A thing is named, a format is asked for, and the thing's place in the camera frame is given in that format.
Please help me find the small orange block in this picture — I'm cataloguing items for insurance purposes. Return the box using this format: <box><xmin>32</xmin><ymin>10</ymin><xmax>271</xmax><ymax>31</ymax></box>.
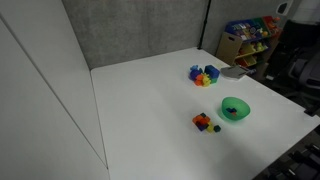
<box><xmin>192</xmin><ymin>114</ymin><xmax>212</xmax><ymax>125</ymax></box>

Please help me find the small purple block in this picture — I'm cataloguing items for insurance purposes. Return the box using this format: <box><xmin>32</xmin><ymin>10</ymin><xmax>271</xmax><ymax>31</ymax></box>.
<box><xmin>195</xmin><ymin>121</ymin><xmax>209</xmax><ymax>132</ymax></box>

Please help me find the small yellow block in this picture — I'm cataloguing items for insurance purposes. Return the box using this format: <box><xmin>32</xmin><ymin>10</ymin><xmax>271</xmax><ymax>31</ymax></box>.
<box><xmin>205</xmin><ymin>122</ymin><xmax>216</xmax><ymax>134</ymax></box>

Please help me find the green plastic bowl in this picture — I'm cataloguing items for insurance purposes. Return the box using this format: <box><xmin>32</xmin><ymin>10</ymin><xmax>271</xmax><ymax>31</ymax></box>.
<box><xmin>220</xmin><ymin>96</ymin><xmax>251</xmax><ymax>122</ymax></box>

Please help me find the purple toy ball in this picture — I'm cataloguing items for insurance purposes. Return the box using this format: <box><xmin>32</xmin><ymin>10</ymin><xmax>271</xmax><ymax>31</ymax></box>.
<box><xmin>189</xmin><ymin>69</ymin><xmax>202</xmax><ymax>81</ymax></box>

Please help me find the orange toy piece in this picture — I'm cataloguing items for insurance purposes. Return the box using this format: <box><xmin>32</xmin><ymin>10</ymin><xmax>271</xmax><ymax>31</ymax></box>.
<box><xmin>194</xmin><ymin>73</ymin><xmax>205</xmax><ymax>87</ymax></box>

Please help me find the large blue cube toy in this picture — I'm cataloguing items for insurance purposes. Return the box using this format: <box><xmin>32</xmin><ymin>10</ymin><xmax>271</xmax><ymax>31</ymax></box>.
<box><xmin>204</xmin><ymin>64</ymin><xmax>221</xmax><ymax>80</ymax></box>

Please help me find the grey metal plate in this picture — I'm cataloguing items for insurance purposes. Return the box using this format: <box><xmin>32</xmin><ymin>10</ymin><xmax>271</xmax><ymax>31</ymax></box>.
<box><xmin>220</xmin><ymin>65</ymin><xmax>250</xmax><ymax>81</ymax></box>

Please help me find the black stand pole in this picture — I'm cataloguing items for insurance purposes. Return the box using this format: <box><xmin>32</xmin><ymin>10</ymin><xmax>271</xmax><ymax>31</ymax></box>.
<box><xmin>196</xmin><ymin>0</ymin><xmax>212</xmax><ymax>51</ymax></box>

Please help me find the wooden toy shelf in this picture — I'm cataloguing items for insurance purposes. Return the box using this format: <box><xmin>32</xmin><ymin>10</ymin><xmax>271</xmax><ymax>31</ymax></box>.
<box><xmin>215</xmin><ymin>14</ymin><xmax>283</xmax><ymax>70</ymax></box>

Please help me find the yellow storage bin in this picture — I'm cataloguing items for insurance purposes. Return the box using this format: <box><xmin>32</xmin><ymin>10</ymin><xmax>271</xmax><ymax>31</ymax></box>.
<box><xmin>239</xmin><ymin>43</ymin><xmax>258</xmax><ymax>57</ymax></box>
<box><xmin>242</xmin><ymin>55</ymin><xmax>258</xmax><ymax>67</ymax></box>

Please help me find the blue storage bin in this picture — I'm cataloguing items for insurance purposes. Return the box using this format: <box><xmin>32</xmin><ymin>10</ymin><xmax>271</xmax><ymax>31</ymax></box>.
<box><xmin>224</xmin><ymin>19</ymin><xmax>264</xmax><ymax>43</ymax></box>

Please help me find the green storage bin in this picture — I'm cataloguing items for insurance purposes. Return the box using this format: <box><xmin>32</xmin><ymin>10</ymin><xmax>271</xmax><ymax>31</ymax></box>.
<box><xmin>251</xmin><ymin>18</ymin><xmax>268</xmax><ymax>33</ymax></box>

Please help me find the red storage bin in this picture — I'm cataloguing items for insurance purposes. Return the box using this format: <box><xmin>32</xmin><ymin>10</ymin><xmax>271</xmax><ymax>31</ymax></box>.
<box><xmin>262</xmin><ymin>15</ymin><xmax>282</xmax><ymax>35</ymax></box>

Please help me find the black office chair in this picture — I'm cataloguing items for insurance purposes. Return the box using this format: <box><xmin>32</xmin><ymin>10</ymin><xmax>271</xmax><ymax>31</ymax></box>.
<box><xmin>265</xmin><ymin>19</ymin><xmax>320</xmax><ymax>114</ymax></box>

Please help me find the black table edge clamp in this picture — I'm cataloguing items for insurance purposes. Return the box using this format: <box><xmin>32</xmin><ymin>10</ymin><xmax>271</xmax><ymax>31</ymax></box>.
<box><xmin>303</xmin><ymin>103</ymin><xmax>320</xmax><ymax>118</ymax></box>

